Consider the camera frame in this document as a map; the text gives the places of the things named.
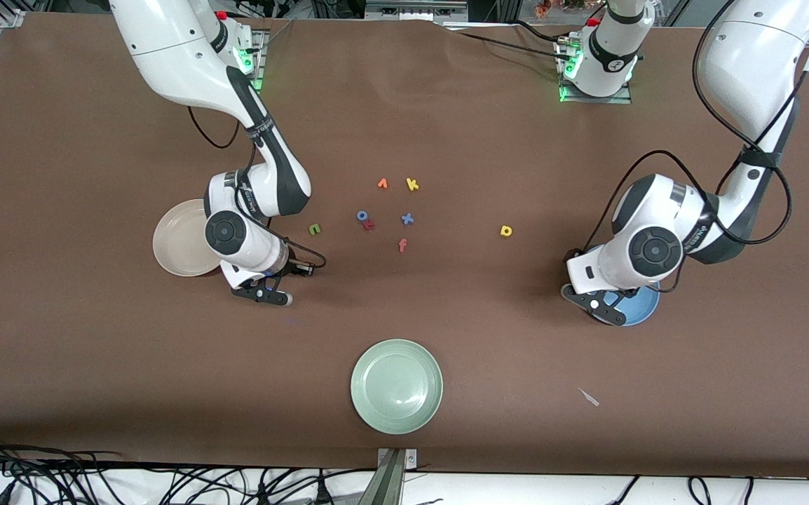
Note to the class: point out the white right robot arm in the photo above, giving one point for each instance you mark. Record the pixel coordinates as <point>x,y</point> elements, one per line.
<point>166,49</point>

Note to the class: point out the small white paper scrap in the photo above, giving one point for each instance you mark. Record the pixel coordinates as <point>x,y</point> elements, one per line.
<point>589,397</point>

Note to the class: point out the pale green plate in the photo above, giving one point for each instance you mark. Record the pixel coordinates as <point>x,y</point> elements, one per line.
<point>397,386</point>

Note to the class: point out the yellow foam letter k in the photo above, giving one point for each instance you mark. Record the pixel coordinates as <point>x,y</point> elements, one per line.
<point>412,184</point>

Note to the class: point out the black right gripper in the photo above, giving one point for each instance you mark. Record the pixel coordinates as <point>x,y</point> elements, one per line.
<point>295,266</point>

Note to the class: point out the orange brown decorative object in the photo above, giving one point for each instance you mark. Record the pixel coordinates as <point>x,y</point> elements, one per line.
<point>545,8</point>

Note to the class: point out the silver metal rack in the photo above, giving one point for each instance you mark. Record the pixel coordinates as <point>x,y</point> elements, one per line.
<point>415,8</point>

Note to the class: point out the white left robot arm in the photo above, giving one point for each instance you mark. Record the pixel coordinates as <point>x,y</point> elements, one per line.
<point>748,63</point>

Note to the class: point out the blue plate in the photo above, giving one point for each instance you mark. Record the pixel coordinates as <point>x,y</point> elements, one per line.
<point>641,312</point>

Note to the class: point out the beige plate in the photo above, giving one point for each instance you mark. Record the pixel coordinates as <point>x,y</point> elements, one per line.
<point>177,242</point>

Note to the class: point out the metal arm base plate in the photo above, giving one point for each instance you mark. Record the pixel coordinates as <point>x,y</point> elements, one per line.
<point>601,99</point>
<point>261,52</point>

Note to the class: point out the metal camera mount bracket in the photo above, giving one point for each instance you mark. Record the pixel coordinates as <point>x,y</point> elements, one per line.
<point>390,484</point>

